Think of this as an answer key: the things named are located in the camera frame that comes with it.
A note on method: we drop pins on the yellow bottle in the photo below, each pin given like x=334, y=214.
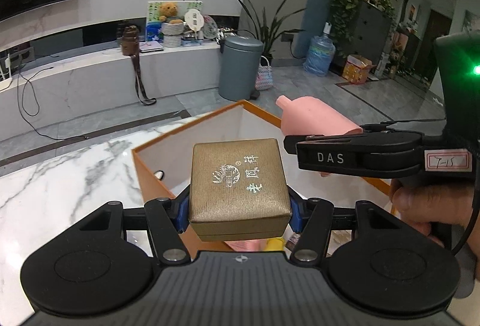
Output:
x=274, y=244

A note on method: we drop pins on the pink pump bottle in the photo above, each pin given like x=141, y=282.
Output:
x=243, y=245

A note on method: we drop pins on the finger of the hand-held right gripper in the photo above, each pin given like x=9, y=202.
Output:
x=378, y=127
x=318, y=139

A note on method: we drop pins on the long-leaf potted plant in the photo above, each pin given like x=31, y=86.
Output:
x=268, y=34

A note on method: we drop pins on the pink bottle with narrow neck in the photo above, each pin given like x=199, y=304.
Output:
x=311, y=116

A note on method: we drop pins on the teddy bear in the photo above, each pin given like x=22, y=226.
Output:
x=168, y=11

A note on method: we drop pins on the white laptop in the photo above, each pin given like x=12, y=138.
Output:
x=152, y=48

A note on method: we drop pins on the blue water jug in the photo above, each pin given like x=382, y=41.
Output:
x=318, y=56

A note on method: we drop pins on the dark wall socket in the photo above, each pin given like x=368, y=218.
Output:
x=287, y=37

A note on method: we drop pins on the grey trash can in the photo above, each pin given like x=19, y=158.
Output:
x=240, y=67

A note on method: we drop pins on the blue tin box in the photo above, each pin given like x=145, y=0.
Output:
x=192, y=41

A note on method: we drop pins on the open cardboard box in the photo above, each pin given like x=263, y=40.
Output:
x=356, y=71

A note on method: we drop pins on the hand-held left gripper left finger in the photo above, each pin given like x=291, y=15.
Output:
x=183, y=215

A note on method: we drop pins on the person's right hand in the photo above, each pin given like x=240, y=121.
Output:
x=431, y=204

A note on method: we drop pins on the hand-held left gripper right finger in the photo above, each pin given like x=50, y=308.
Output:
x=296, y=217

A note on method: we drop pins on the woven handbag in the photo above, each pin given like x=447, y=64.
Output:
x=265, y=78

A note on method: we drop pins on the green illustrated picture board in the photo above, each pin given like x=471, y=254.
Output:
x=153, y=11

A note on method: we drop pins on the grey cabinet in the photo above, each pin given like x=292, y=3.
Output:
x=371, y=34

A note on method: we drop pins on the marble media bench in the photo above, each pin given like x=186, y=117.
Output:
x=93, y=78

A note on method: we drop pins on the gold jewelry box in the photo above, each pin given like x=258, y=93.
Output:
x=236, y=183

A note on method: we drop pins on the patterned decorative plate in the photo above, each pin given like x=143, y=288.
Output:
x=210, y=26

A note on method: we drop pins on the white router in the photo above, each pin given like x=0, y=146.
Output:
x=4, y=82

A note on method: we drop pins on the blue floral box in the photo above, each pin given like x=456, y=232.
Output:
x=153, y=33

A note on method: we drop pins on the orange storage box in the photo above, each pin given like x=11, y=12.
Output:
x=168, y=146

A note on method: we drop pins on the white round hand fan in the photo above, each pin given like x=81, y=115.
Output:
x=194, y=19

